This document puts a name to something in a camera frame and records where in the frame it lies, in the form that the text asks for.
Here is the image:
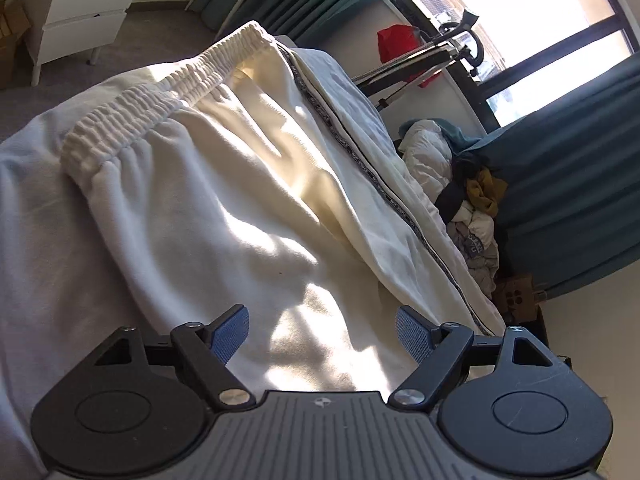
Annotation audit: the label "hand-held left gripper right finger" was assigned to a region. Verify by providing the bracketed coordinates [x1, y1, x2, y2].
[389, 306, 557, 409]

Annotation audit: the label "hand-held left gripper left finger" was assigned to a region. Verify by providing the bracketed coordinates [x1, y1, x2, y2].
[89, 304, 256, 411]

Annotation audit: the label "cream white sweat pants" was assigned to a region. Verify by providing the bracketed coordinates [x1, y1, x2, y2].
[60, 21, 507, 393]

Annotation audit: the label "grey hoodie with purple print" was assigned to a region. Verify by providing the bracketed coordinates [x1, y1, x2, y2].
[446, 200, 502, 293]

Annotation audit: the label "brown paper bag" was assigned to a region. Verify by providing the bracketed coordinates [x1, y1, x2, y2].
[494, 273, 537, 322]

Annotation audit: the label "black garment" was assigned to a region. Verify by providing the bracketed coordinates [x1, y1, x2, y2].
[434, 157, 481, 222]

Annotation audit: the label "mustard yellow garment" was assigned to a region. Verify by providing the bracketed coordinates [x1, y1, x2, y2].
[466, 167, 502, 217]

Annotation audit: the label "white puffy quilt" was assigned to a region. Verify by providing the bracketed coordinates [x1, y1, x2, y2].
[397, 120, 462, 197]

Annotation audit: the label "pastel bed duvet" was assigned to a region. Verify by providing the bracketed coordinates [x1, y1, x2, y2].
[0, 46, 501, 480]

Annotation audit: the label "teal cloth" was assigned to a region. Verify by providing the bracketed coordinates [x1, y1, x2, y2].
[429, 118, 483, 152]

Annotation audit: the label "red bag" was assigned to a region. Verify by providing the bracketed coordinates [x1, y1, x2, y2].
[377, 25, 422, 79]

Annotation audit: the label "black exercise machine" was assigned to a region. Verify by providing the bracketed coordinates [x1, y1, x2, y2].
[350, 7, 487, 111]

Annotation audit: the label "window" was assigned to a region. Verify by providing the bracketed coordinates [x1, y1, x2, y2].
[385, 0, 640, 129]

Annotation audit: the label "white dresser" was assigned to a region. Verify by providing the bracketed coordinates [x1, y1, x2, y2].
[27, 0, 165, 86]

